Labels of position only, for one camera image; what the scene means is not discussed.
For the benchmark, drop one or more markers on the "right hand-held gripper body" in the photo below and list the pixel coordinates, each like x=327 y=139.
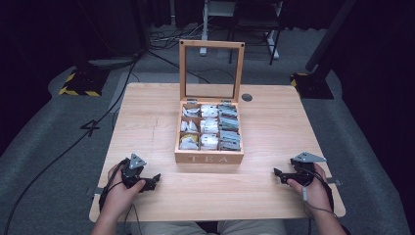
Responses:
x=303 y=168

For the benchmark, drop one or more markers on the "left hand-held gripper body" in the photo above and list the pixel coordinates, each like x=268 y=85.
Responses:
x=133 y=171

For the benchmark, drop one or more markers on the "person's left hand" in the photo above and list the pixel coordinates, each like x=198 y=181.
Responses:
x=119 y=196

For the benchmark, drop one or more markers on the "person's right hand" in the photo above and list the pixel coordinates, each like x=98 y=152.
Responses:
x=314 y=196

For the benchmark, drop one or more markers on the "yellow tea bag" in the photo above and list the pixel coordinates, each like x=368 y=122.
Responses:
x=190 y=138

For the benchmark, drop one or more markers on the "person's beige shorts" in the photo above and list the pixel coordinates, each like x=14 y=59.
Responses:
x=254 y=227

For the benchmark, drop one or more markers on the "wooden tea box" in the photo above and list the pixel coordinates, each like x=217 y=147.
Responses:
x=208 y=157

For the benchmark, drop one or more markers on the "pile of clear tea sachets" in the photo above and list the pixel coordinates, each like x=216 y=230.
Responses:
x=190 y=127

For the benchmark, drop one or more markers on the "row of grey tea packets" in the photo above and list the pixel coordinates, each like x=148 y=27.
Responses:
x=229 y=127

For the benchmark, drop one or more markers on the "row of white tea packets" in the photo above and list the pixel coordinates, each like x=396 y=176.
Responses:
x=209 y=127

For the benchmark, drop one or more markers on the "slanted black stand striped base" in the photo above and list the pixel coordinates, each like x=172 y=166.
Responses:
x=313 y=85

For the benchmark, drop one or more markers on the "black stand with striped base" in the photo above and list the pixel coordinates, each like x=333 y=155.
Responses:
x=83 y=83

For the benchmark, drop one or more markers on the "white metal stand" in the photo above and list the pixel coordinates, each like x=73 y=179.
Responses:
x=204 y=29

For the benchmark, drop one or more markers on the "grey metal table bracket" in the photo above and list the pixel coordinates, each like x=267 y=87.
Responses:
x=95 y=191
x=334 y=181

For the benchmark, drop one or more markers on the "black metal frame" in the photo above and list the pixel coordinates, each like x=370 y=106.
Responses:
x=253 y=23

